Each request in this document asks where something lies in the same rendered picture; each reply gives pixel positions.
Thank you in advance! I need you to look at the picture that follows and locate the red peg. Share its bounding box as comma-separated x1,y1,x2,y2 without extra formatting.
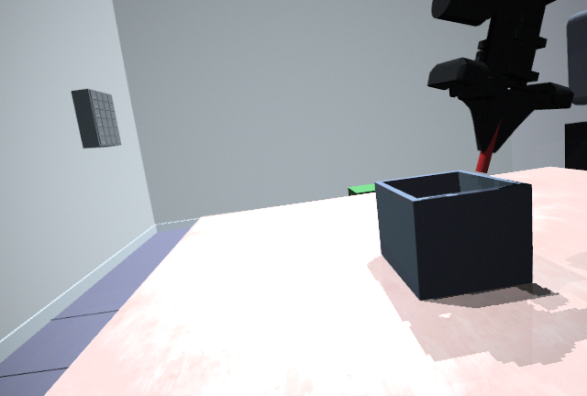
476,120,501,173

